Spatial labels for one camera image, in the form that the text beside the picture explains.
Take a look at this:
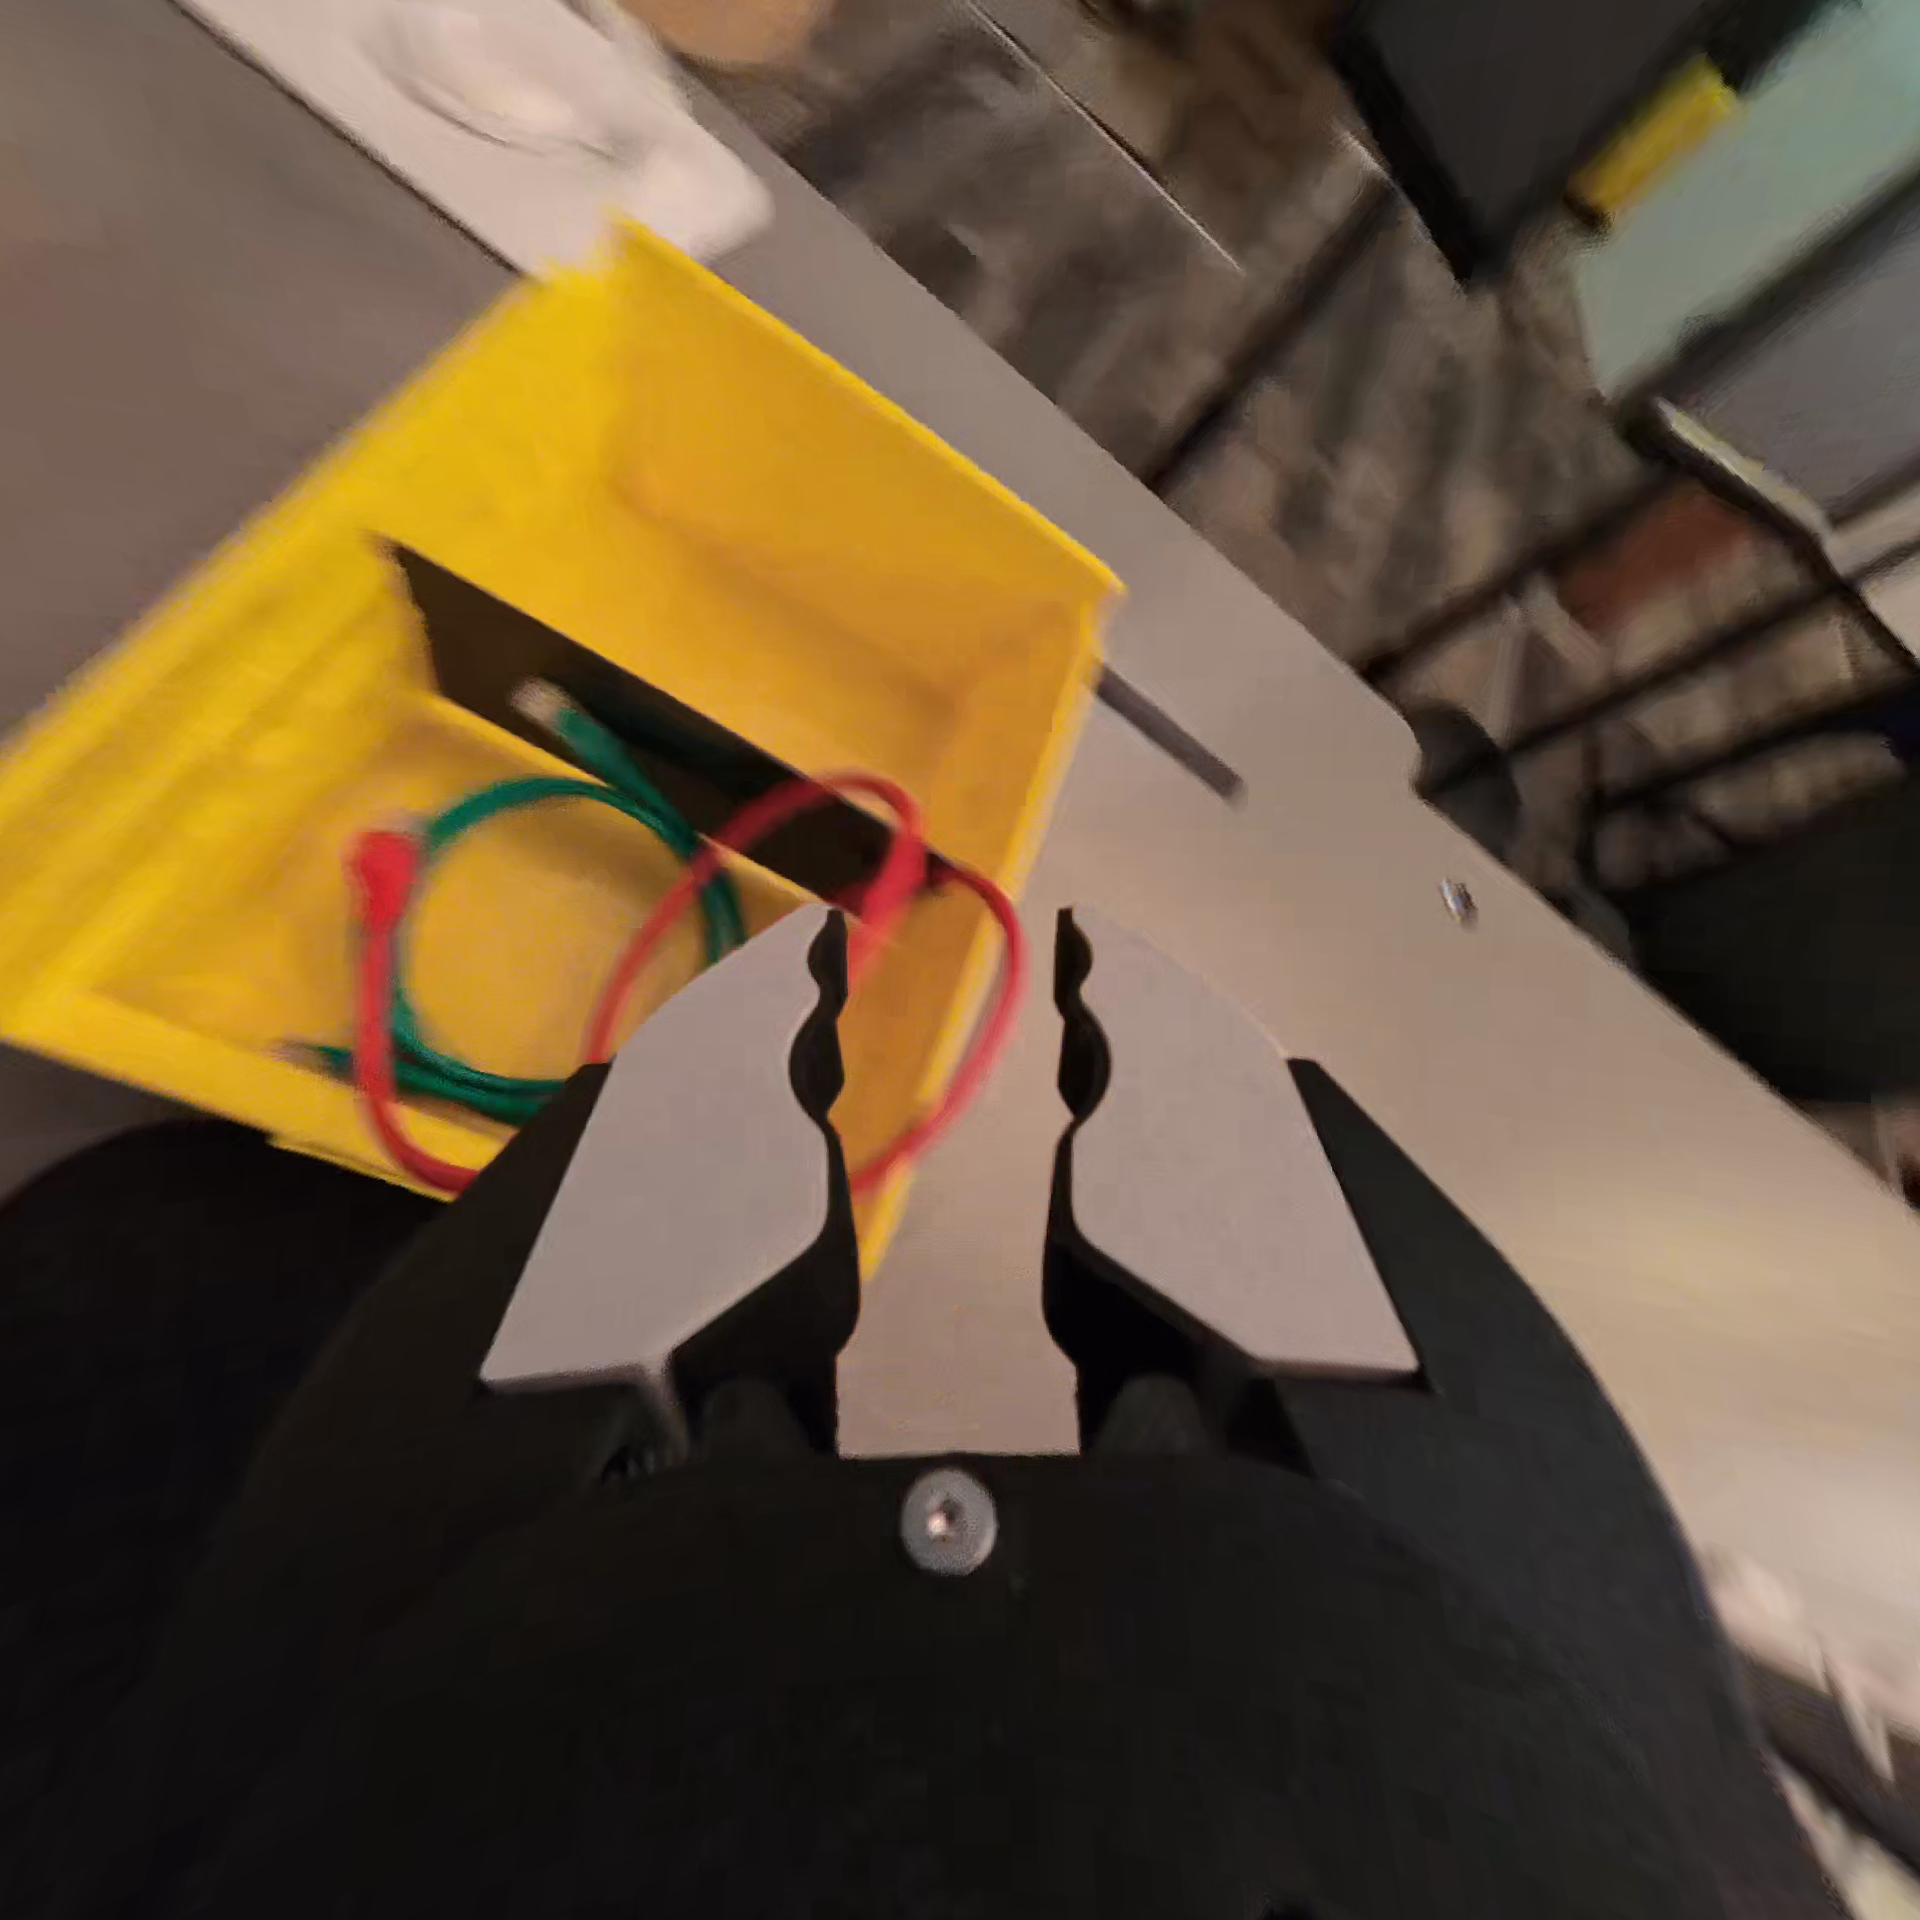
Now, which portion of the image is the black flat monitor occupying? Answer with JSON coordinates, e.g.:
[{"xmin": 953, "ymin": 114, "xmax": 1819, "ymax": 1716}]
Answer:
[{"xmin": 1334, "ymin": 0, "xmax": 1741, "ymax": 274}]

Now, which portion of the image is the red ethernet cable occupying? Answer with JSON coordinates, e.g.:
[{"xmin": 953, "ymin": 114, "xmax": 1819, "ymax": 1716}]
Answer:
[{"xmin": 342, "ymin": 769, "xmax": 1035, "ymax": 1204}]

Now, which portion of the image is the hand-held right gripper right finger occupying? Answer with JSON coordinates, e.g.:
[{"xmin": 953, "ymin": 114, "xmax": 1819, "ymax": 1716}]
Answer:
[{"xmin": 1043, "ymin": 904, "xmax": 1421, "ymax": 1450}]

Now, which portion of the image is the black framed display panel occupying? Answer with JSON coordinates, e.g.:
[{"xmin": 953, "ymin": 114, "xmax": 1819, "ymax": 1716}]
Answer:
[{"xmin": 1576, "ymin": 0, "xmax": 1920, "ymax": 511}]

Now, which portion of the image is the green ethernet cable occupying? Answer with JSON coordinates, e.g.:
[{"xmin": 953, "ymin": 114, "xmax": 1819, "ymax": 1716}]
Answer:
[{"xmin": 293, "ymin": 678, "xmax": 752, "ymax": 1131}]

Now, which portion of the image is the yellow plastic bin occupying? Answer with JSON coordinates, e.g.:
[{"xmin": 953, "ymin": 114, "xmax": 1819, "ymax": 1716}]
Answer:
[{"xmin": 0, "ymin": 220, "xmax": 1127, "ymax": 1277}]

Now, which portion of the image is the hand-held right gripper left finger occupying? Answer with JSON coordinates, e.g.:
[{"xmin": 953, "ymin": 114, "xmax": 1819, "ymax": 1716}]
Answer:
[{"xmin": 479, "ymin": 901, "xmax": 864, "ymax": 1457}]

